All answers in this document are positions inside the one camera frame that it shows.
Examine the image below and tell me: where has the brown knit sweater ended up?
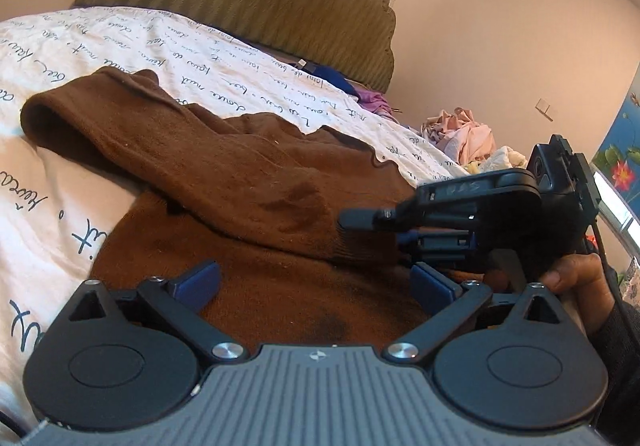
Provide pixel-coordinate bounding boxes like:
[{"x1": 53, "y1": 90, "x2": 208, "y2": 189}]
[{"x1": 21, "y1": 67, "x2": 426, "y2": 348}]

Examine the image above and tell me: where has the pink clothes pile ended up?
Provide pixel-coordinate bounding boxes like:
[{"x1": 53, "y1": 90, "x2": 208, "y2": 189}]
[{"x1": 420, "y1": 107, "x2": 497, "y2": 166}]

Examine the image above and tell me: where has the right hand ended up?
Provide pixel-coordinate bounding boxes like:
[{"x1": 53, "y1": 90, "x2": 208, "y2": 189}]
[{"x1": 538, "y1": 253, "x2": 615, "y2": 335}]

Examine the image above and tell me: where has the cream puffy quilt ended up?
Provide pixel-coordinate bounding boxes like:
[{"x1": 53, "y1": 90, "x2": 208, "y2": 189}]
[{"x1": 463, "y1": 146, "x2": 528, "y2": 174}]

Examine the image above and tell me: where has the floral blue curtain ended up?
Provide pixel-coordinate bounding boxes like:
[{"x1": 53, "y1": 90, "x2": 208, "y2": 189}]
[{"x1": 592, "y1": 73, "x2": 640, "y2": 217}]

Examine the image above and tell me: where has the purple garment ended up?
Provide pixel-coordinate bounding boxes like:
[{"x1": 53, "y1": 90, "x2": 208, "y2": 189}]
[{"x1": 354, "y1": 86, "x2": 397, "y2": 121}]

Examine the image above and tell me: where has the blue garment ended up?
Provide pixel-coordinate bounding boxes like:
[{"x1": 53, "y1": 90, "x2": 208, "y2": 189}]
[{"x1": 314, "y1": 65, "x2": 358, "y2": 96}]

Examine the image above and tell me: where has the white script-print bed sheet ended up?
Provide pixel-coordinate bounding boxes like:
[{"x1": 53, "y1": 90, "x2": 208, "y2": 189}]
[{"x1": 1, "y1": 8, "x2": 461, "y2": 426}]

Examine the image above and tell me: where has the white wall switch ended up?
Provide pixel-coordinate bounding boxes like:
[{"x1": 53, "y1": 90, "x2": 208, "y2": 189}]
[{"x1": 535, "y1": 99, "x2": 554, "y2": 121}]

